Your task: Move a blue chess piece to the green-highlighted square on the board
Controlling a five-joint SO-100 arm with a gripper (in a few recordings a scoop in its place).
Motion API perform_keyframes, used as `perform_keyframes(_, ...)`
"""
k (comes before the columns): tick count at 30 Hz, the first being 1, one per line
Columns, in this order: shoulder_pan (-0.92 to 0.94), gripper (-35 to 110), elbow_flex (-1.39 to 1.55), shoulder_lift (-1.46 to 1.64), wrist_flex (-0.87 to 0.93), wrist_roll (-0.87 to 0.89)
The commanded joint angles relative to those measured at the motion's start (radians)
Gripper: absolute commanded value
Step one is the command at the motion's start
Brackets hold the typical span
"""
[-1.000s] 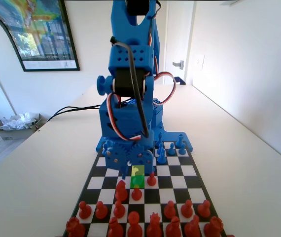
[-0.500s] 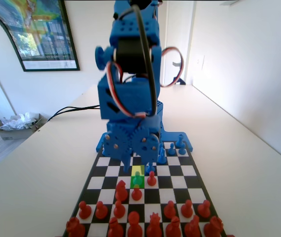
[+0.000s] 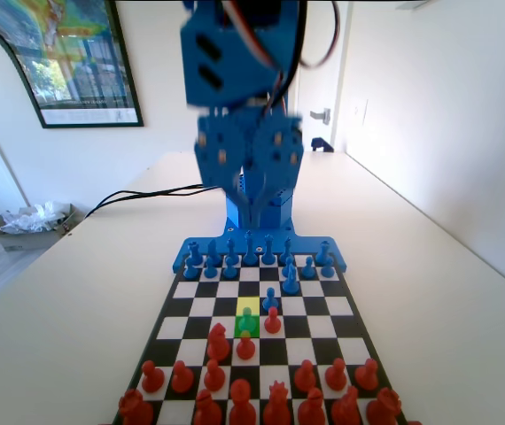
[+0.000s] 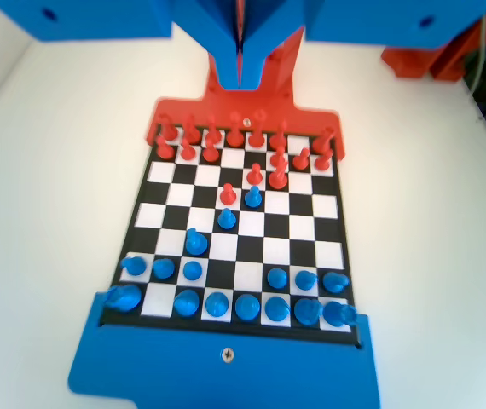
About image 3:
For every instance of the green chess pawn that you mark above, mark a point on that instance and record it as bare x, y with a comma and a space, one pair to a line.
246, 323

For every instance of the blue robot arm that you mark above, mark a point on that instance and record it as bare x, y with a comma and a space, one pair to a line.
274, 212

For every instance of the blue chess queen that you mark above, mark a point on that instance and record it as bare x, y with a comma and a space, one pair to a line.
269, 251

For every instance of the blue chess king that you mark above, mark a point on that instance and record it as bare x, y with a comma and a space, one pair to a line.
249, 250

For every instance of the blue chess pawn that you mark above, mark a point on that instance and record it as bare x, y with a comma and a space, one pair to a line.
327, 269
288, 261
229, 268
308, 268
189, 271
210, 268
271, 301

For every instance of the red pawn chess piece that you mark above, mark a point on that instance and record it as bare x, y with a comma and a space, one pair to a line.
213, 375
272, 321
305, 375
181, 377
151, 376
246, 349
336, 374
367, 374

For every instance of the black and white chessboard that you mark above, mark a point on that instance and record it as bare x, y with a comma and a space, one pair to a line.
314, 327

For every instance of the red knight chess piece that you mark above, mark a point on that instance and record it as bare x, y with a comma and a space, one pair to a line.
345, 407
218, 343

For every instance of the red chess queen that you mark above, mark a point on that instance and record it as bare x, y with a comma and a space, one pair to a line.
277, 405

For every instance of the red bishop chess piece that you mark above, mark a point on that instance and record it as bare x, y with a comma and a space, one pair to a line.
312, 409
208, 409

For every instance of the red rook chess piece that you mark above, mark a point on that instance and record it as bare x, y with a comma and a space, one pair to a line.
135, 407
384, 405

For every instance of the small blue printed part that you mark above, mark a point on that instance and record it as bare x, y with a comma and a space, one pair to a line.
321, 145

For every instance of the white door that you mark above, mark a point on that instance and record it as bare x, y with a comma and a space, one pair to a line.
323, 88

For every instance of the black framed poster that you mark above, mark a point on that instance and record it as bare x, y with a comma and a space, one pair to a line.
80, 66

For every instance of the crumpled clear plastic wrap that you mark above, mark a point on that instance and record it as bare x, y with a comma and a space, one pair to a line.
31, 219

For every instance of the cardboard box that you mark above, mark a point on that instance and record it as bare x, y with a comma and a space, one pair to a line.
26, 241

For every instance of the red base plate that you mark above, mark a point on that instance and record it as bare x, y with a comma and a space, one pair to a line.
414, 422

